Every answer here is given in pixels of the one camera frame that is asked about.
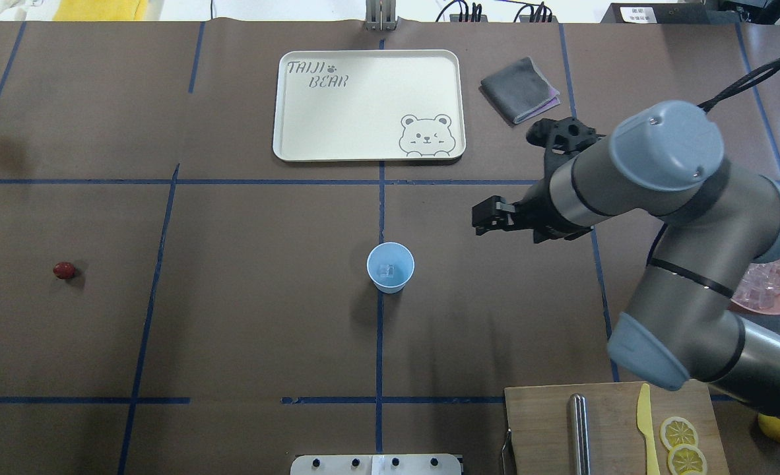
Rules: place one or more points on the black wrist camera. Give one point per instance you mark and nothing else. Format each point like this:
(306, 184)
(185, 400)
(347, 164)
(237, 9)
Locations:
(561, 140)

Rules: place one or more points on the yellow plastic knife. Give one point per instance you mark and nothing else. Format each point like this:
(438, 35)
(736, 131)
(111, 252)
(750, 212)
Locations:
(644, 421)

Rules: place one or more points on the clear ice cube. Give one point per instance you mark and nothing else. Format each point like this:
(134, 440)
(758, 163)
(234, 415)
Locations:
(386, 271)

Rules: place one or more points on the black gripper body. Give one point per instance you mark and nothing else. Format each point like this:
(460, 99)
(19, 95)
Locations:
(540, 210)

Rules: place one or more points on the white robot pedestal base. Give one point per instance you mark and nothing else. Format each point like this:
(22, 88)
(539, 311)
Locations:
(418, 463)

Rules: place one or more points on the wooden cutting board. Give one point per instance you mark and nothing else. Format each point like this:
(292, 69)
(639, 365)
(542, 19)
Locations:
(541, 426)

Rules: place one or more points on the yellow cloth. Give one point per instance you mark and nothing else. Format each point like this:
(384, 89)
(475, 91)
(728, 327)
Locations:
(100, 11)

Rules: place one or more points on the aluminium frame post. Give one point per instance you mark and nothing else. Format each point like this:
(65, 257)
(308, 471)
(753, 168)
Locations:
(381, 15)

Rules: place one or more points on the lemon slice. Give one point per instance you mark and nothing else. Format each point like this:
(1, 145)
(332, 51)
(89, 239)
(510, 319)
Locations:
(686, 459)
(676, 431)

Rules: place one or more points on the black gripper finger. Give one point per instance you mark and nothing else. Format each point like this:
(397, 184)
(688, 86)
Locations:
(503, 222)
(492, 206)

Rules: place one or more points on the light blue plastic cup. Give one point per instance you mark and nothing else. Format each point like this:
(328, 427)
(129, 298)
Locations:
(391, 253)

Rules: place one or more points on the steel muddler black tip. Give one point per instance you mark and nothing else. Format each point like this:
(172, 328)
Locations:
(578, 428)

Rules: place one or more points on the folded grey cloth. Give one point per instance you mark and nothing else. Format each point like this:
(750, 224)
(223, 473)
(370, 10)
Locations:
(520, 91)

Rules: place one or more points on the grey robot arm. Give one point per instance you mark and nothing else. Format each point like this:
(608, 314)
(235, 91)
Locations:
(719, 218)

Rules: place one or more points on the clear ice cubes pile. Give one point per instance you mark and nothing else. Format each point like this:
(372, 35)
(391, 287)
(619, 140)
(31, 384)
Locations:
(759, 287)

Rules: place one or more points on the cream bear tray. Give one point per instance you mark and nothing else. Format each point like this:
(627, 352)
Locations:
(353, 105)

